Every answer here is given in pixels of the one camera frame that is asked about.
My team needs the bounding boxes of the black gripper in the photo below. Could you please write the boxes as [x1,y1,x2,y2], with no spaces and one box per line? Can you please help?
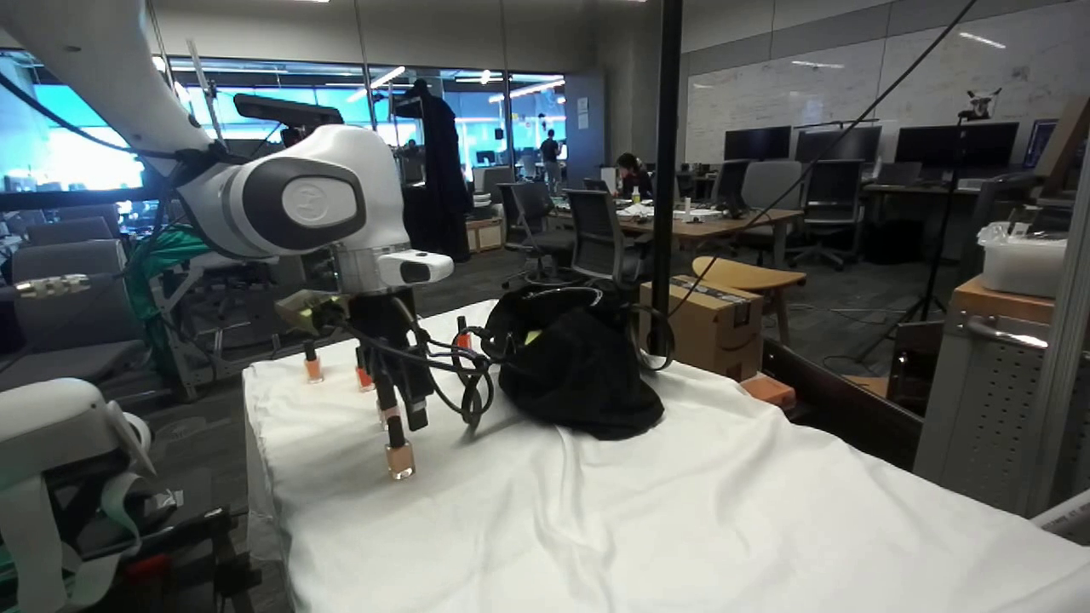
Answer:
[343,291,438,448]

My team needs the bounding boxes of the peach nail polish bottle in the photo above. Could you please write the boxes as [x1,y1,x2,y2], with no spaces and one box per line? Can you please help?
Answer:
[385,437,421,482]

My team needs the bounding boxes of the small cardboard box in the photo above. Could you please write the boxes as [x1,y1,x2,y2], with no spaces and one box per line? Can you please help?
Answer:
[463,208,510,256]

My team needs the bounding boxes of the grey lab equipment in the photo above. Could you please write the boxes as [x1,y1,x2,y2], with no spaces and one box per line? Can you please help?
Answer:
[147,252,355,386]

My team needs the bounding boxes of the black office chair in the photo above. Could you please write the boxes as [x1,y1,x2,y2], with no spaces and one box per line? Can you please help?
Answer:
[802,157,866,268]
[504,179,572,276]
[561,184,634,287]

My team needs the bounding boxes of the black hanging jacket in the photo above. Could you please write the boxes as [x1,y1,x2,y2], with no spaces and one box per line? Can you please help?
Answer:
[397,77,475,266]

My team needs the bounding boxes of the seated person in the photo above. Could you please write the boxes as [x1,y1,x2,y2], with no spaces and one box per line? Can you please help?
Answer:
[611,149,657,208]

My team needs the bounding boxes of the long wooden desk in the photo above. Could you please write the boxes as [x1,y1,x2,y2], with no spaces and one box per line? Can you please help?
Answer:
[616,202,810,249]

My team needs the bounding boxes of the black vertical pole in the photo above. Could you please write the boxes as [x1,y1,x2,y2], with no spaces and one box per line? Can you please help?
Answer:
[644,0,690,357]

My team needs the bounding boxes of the grey padded chair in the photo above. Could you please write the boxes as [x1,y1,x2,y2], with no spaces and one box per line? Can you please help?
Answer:
[5,236,140,345]

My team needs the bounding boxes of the white tablecloth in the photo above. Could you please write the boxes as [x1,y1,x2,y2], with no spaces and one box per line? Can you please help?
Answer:
[242,300,1090,613]

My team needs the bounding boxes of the round wooden table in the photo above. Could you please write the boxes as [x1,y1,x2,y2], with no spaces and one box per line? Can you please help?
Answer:
[684,252,810,345]

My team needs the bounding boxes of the small brown block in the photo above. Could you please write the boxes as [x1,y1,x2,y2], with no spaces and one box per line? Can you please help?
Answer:
[739,372,802,411]

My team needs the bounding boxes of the grey office chair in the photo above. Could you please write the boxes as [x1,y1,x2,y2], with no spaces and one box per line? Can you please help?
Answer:
[739,157,810,268]

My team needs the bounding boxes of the dark low bench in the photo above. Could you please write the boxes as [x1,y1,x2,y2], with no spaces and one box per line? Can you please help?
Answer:
[761,337,926,469]

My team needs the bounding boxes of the grey cabinet wooden top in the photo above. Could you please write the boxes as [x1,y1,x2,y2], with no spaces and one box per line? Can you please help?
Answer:
[912,268,1090,518]

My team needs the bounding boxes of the wide black computer monitor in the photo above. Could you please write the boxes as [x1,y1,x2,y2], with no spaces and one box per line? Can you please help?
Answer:
[893,120,1022,178]

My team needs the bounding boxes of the white plastic bin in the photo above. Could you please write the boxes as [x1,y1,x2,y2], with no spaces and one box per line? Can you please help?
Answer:
[975,219,1075,300]

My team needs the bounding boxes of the grey metal strut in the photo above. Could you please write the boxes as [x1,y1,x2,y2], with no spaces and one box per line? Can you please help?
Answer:
[1018,132,1090,524]

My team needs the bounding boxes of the tan wooden board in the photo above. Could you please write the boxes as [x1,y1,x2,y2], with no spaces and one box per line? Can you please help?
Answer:
[1032,95,1090,196]

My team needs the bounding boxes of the tan wrist camera mount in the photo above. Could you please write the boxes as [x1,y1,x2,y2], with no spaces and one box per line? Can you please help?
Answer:
[271,287,353,337]

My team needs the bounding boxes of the black handbag with strap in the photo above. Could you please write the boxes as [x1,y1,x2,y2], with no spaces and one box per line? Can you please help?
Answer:
[482,279,669,443]

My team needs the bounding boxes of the orange handled clamp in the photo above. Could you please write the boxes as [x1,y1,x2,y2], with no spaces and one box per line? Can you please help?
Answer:
[125,548,180,585]

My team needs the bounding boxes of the black stereo camera bar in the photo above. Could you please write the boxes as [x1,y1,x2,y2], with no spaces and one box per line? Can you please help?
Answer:
[231,92,348,128]

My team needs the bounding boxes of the thin black diagonal cable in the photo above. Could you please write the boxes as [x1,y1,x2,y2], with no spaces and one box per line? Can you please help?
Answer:
[683,0,980,300]

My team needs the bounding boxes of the black camera tripod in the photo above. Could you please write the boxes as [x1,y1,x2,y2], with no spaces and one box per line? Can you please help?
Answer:
[849,81,1009,368]

